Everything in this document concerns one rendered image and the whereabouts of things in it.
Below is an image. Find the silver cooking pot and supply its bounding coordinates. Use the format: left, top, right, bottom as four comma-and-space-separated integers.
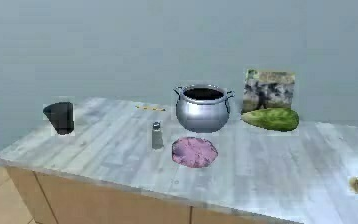
173, 84, 236, 134

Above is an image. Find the thin yellow stick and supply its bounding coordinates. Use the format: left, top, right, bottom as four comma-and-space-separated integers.
135, 105, 167, 112

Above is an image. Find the grey salt shaker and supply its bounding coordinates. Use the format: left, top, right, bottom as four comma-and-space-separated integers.
151, 121, 165, 150

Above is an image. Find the purple round flat object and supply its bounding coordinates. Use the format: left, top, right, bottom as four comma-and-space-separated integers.
171, 136, 219, 169

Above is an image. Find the green cucumber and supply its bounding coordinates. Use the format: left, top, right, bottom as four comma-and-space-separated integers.
240, 107, 301, 132

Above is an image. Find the grey green mottled block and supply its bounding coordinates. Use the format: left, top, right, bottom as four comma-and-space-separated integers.
241, 68, 296, 114

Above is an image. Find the wooden counter with grey top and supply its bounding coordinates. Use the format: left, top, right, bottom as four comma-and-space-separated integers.
0, 96, 358, 224

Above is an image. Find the black cone-shaped object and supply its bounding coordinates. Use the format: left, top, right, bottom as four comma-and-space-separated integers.
42, 101, 76, 136

